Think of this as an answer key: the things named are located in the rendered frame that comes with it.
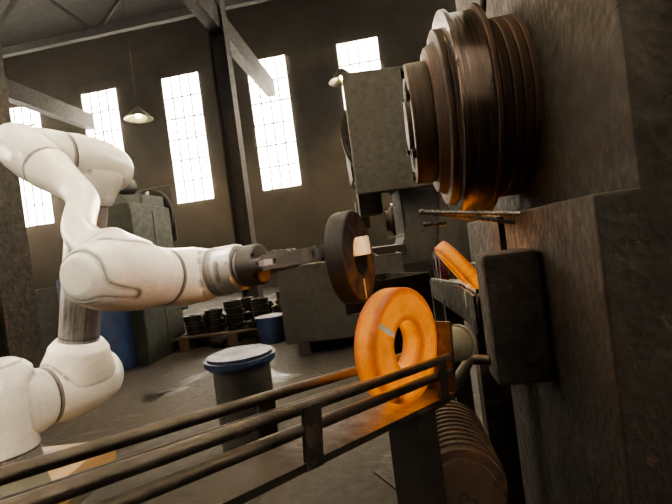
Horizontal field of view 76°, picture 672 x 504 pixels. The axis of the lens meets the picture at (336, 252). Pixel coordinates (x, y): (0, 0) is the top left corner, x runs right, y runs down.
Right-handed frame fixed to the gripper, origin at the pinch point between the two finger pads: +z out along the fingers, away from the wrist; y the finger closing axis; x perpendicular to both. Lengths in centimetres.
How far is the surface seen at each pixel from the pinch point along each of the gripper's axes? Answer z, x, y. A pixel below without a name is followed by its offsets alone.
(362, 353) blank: 5.0, -13.3, 17.6
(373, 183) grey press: -59, 52, -285
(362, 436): 5.6, -20.5, 24.5
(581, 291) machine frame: 32.8, -12.1, -1.1
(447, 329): 14.1, -14.2, 4.8
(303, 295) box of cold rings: -124, -29, -248
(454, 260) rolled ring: 13.4, -7.1, -38.4
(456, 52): 22.1, 32.6, -17.4
